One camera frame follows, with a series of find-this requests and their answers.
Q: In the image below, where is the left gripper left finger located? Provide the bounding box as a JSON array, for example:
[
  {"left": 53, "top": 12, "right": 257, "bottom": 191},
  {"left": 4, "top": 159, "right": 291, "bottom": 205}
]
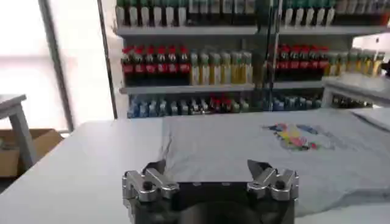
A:
[{"left": 121, "top": 159, "right": 180, "bottom": 211}]

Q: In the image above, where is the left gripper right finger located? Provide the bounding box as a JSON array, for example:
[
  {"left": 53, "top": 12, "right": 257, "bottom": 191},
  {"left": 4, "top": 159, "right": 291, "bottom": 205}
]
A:
[{"left": 246, "top": 159, "right": 300, "bottom": 202}]

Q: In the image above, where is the brown cardboard box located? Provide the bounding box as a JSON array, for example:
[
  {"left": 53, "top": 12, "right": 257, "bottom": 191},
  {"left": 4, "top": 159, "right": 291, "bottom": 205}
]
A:
[{"left": 0, "top": 128, "right": 65, "bottom": 178}]

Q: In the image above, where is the shelf rack with bottles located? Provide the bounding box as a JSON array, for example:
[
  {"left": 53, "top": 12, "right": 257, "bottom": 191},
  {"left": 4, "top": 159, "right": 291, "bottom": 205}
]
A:
[
  {"left": 115, "top": 0, "right": 266, "bottom": 119},
  {"left": 267, "top": 0, "right": 390, "bottom": 112}
]

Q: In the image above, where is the white desk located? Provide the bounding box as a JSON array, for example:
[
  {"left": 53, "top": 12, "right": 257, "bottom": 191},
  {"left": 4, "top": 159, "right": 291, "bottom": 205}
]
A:
[{"left": 321, "top": 72, "right": 390, "bottom": 109}]

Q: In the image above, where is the thin black pole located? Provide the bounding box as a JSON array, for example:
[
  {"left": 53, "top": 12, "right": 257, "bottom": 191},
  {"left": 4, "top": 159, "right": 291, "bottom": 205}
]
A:
[{"left": 96, "top": 0, "right": 119, "bottom": 120}]

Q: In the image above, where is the white side table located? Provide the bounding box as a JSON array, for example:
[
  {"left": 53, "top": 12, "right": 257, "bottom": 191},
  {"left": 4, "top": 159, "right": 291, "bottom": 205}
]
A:
[{"left": 0, "top": 94, "right": 40, "bottom": 172}]

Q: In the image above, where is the grey window frame post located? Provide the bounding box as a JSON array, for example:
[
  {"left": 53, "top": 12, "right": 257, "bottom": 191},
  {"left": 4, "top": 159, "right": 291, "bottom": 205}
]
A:
[{"left": 37, "top": 0, "right": 76, "bottom": 132}]

